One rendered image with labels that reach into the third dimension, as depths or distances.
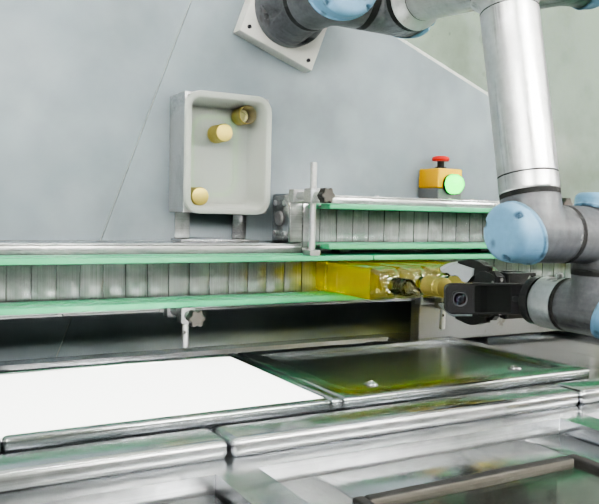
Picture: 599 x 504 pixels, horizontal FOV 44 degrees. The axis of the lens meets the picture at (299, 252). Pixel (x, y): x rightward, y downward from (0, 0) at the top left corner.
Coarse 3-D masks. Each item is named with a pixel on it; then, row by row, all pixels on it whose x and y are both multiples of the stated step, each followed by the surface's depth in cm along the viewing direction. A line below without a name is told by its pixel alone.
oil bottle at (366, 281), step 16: (320, 272) 143; (336, 272) 138; (352, 272) 133; (368, 272) 128; (384, 272) 127; (320, 288) 143; (336, 288) 138; (352, 288) 133; (368, 288) 129; (384, 288) 127
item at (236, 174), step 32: (192, 96) 134; (224, 96) 137; (256, 96) 141; (192, 128) 142; (256, 128) 145; (192, 160) 143; (224, 160) 146; (256, 160) 145; (224, 192) 146; (256, 192) 145
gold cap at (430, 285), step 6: (426, 276) 127; (432, 276) 126; (426, 282) 126; (432, 282) 125; (438, 282) 123; (444, 282) 124; (450, 282) 125; (420, 288) 127; (426, 288) 126; (432, 288) 124; (438, 288) 123; (426, 294) 127; (432, 294) 125; (438, 294) 124
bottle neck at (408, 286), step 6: (390, 282) 126; (396, 282) 124; (402, 282) 123; (408, 282) 124; (414, 282) 124; (390, 288) 125; (396, 288) 124; (402, 288) 122; (408, 288) 125; (414, 288) 124; (396, 294) 125; (402, 294) 123; (408, 294) 123
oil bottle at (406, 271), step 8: (376, 264) 137; (384, 264) 136; (392, 264) 137; (400, 264) 137; (400, 272) 130; (408, 272) 130; (416, 272) 130; (424, 272) 131; (400, 296) 131; (416, 296) 131
